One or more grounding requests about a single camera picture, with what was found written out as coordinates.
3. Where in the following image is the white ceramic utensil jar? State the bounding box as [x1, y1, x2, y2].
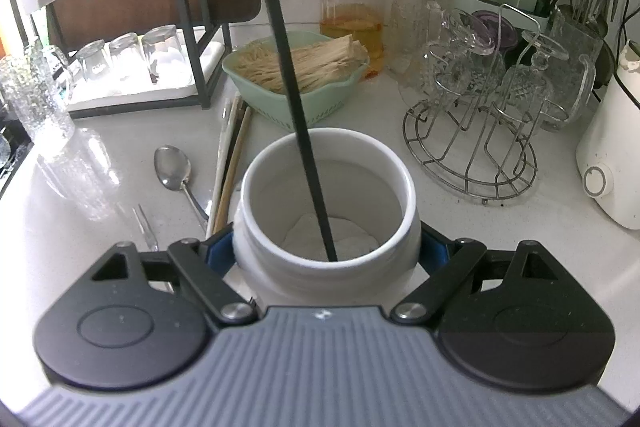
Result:
[231, 128, 422, 308]

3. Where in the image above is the textured glass pitcher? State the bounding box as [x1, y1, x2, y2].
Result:
[542, 4, 608, 132]

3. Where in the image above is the green plastic basket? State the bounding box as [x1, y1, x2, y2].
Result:
[221, 32, 371, 126]

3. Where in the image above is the large silver spoon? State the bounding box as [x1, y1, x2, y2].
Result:
[153, 145, 210, 233]

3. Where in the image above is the white kitchen appliance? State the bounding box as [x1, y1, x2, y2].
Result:
[575, 39, 640, 230]

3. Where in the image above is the small silver fork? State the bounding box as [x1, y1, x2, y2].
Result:
[131, 204, 162, 254]

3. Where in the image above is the wooden chopstick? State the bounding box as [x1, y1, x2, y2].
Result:
[216, 107, 252, 235]

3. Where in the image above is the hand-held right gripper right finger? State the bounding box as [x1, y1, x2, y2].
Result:
[390, 222, 561, 325]

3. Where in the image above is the black metal dish rack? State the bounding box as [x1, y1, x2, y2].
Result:
[0, 0, 236, 110]

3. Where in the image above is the black power cable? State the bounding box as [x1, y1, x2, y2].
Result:
[610, 0, 640, 108]

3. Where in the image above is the tall textured glass tumbler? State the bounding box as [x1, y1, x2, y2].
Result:
[389, 0, 453, 78]

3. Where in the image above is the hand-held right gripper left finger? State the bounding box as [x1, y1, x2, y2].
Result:
[90, 224, 258, 325]

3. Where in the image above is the white drip tray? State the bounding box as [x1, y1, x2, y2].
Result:
[65, 39, 226, 112]

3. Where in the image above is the textured glass mug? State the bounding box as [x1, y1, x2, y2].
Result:
[0, 39, 76, 142]

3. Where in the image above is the steel wire cup rack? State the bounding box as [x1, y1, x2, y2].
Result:
[402, 4, 571, 206]

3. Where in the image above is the clear stemmed glass cup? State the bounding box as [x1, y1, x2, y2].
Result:
[492, 29, 571, 132]

